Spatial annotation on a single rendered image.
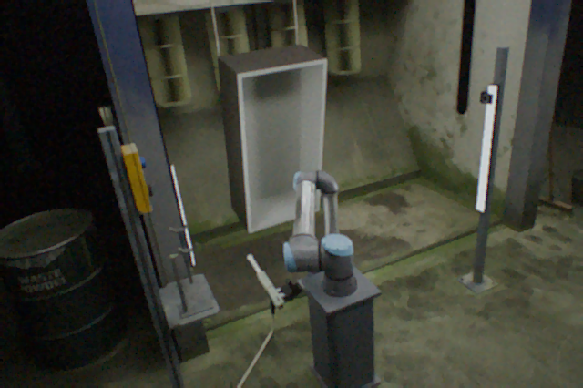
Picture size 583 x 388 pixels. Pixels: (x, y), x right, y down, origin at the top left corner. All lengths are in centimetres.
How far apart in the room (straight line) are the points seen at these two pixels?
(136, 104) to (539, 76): 280
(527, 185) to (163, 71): 308
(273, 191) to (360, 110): 164
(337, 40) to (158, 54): 164
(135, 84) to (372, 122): 307
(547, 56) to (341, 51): 172
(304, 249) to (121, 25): 132
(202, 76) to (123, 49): 208
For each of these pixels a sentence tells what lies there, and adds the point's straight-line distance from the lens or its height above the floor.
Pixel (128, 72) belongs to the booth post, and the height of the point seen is 177.
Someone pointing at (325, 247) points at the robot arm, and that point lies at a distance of 212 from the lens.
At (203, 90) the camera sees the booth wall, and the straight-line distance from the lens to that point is 423.
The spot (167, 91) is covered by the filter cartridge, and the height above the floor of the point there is 138.
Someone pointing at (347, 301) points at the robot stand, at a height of 64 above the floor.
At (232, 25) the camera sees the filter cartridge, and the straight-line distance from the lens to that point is 385.
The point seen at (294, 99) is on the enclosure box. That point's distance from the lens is 325.
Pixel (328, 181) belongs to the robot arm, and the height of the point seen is 99.
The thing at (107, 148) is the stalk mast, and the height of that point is 157.
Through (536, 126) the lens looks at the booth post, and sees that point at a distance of 382.
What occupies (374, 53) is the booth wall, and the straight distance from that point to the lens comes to 496.
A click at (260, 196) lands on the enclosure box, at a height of 56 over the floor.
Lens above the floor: 204
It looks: 25 degrees down
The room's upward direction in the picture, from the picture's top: 6 degrees counter-clockwise
